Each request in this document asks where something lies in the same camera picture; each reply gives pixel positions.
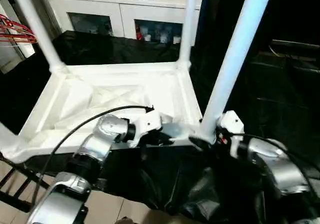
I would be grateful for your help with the white plastic table top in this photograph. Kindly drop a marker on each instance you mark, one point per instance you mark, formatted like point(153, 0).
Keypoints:
point(112, 79)

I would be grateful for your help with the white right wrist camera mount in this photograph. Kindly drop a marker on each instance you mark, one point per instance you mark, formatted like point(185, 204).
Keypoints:
point(232, 124)

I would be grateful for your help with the grey robot foot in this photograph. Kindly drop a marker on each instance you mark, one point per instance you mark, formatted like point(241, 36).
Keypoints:
point(126, 221)

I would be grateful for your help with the grey curtain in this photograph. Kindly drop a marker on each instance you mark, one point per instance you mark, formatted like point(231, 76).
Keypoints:
point(50, 14)

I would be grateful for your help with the black flat bar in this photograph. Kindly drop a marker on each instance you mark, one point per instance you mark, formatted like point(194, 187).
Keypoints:
point(297, 43)

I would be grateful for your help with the red clothes hangers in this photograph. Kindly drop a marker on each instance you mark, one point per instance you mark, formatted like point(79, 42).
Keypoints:
point(15, 32)

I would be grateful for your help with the black shiny mat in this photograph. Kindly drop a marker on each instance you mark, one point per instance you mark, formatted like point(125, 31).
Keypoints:
point(162, 174)

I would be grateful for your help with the white cabinet with glass doors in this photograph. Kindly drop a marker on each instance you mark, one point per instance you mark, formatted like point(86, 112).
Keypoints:
point(100, 4)

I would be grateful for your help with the black folding table frame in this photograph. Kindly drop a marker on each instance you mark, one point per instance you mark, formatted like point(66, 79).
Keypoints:
point(15, 184)

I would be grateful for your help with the white post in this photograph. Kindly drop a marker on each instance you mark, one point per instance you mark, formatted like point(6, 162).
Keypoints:
point(28, 50)

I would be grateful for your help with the black cabinet with gold label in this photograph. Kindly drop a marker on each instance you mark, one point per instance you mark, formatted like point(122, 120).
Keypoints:
point(295, 9)

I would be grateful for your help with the white plastic table leg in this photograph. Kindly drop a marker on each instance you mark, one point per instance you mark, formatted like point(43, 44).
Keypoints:
point(37, 27)
point(187, 22)
point(237, 59)
point(6, 136)

